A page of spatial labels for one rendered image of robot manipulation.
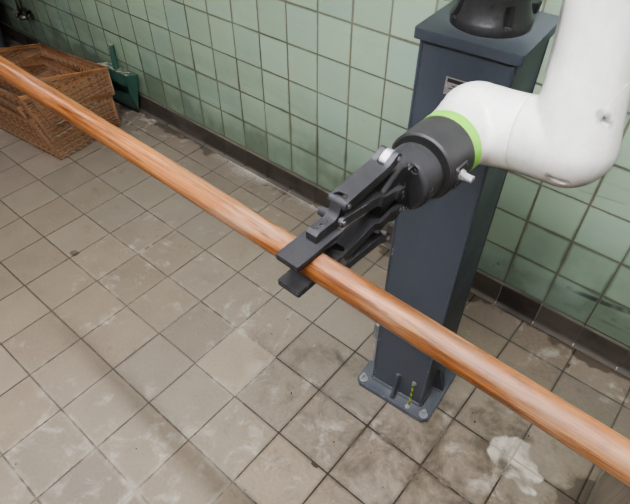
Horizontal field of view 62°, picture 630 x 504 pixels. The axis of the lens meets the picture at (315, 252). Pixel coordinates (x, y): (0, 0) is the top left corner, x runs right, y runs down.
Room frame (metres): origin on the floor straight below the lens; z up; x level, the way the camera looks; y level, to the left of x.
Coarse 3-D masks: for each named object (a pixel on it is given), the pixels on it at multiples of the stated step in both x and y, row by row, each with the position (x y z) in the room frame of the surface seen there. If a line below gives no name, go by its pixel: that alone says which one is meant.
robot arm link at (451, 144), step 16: (416, 128) 0.56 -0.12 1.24; (432, 128) 0.55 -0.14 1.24; (448, 128) 0.56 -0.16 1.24; (400, 144) 0.56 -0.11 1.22; (432, 144) 0.53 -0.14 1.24; (448, 144) 0.53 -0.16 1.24; (464, 144) 0.54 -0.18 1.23; (448, 160) 0.52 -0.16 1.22; (464, 160) 0.53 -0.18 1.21; (448, 176) 0.51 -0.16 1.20; (464, 176) 0.52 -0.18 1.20
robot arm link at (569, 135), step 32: (576, 0) 0.58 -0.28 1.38; (608, 0) 0.56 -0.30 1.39; (576, 32) 0.57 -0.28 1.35; (608, 32) 0.55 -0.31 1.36; (576, 64) 0.55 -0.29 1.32; (608, 64) 0.54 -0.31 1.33; (544, 96) 0.57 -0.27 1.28; (576, 96) 0.54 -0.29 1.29; (608, 96) 0.53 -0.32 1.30; (512, 128) 0.57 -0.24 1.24; (544, 128) 0.54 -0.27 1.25; (576, 128) 0.52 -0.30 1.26; (608, 128) 0.52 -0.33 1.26; (512, 160) 0.55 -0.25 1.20; (544, 160) 0.52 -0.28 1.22; (576, 160) 0.51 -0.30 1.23; (608, 160) 0.51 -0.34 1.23
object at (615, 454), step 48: (48, 96) 0.70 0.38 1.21; (144, 144) 0.57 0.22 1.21; (192, 192) 0.48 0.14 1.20; (288, 240) 0.39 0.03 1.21; (336, 288) 0.34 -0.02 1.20; (432, 336) 0.27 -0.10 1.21; (480, 384) 0.23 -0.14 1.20; (528, 384) 0.22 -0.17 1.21; (576, 432) 0.19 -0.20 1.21; (624, 480) 0.15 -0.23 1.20
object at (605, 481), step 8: (600, 480) 0.56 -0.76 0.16; (608, 480) 0.52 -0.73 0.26; (616, 480) 0.49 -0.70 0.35; (600, 488) 0.52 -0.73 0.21; (608, 488) 0.49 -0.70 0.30; (616, 488) 0.46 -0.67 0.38; (624, 488) 0.43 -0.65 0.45; (592, 496) 0.53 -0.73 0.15; (600, 496) 0.49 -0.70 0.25; (608, 496) 0.46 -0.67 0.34; (616, 496) 0.43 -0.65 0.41; (624, 496) 0.41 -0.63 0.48
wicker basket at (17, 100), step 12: (48, 60) 2.82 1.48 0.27; (60, 72) 2.78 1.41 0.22; (72, 72) 2.71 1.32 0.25; (12, 96) 2.20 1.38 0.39; (24, 96) 2.20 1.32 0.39; (24, 108) 2.21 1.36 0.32; (36, 108) 2.23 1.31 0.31; (36, 120) 2.21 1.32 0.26; (48, 132) 2.24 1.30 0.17; (60, 132) 2.29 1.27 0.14
